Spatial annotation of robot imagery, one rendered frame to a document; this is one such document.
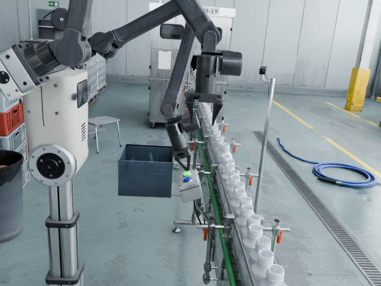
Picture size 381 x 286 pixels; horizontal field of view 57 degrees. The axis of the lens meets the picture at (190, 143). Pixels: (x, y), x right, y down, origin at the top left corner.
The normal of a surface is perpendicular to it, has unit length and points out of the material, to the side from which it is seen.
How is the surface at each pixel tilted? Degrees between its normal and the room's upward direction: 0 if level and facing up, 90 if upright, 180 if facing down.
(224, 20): 90
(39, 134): 101
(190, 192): 90
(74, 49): 91
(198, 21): 93
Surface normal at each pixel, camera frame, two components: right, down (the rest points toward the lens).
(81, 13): 0.12, 0.25
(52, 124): 0.03, 0.47
